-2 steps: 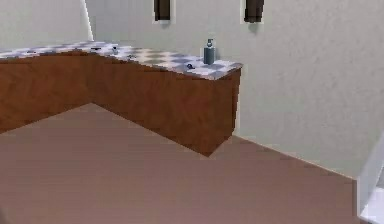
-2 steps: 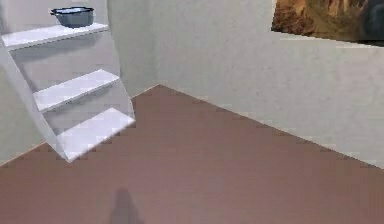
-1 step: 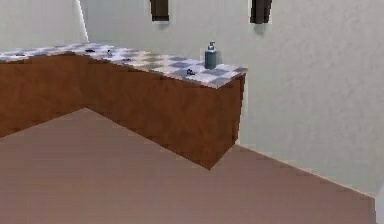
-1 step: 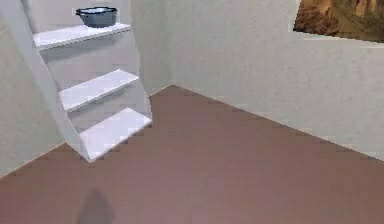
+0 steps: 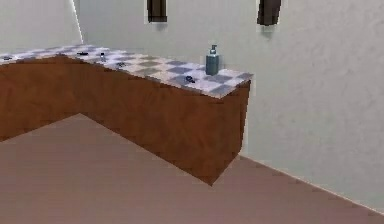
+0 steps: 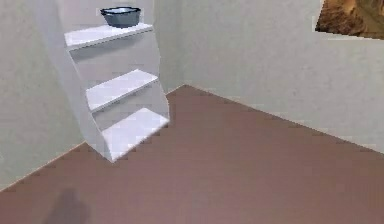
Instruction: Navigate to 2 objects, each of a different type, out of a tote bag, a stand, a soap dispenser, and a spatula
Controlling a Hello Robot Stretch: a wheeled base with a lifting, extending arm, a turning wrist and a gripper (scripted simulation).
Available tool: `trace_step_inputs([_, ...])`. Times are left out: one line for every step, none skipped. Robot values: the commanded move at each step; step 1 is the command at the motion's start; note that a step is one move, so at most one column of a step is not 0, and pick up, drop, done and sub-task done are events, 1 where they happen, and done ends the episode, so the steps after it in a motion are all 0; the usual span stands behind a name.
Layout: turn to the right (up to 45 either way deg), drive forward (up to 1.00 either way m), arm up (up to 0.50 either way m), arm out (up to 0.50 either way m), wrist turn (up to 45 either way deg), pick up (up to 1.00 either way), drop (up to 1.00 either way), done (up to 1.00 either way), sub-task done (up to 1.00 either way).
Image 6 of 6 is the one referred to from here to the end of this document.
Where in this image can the white shelf unit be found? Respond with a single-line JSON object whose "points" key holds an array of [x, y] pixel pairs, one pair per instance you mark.
{"points": [[120, 86]]}

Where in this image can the brown framed wall picture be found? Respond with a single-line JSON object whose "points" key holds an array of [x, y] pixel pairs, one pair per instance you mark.
{"points": [[353, 16]]}

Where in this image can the dark blue bowl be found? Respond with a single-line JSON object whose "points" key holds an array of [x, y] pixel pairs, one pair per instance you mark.
{"points": [[121, 17]]}

